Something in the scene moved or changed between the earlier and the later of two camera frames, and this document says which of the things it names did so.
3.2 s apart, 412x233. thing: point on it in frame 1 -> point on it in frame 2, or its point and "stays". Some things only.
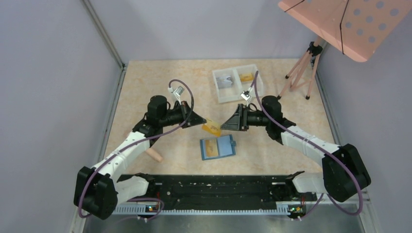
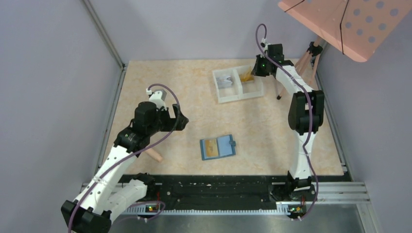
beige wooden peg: [154, 154] stays
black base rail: [226, 191] stays
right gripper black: [242, 117] -> [257, 69]
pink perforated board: [358, 27] stays
